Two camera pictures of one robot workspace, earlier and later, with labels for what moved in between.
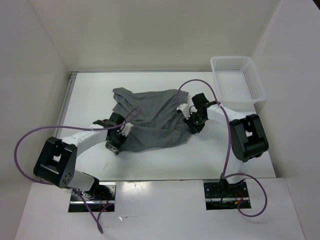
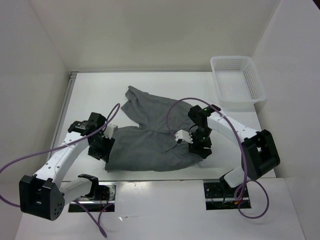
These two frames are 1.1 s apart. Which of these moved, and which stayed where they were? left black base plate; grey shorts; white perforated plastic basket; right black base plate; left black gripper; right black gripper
Moved: left black gripper; right black gripper; grey shorts
Stayed: left black base plate; right black base plate; white perforated plastic basket
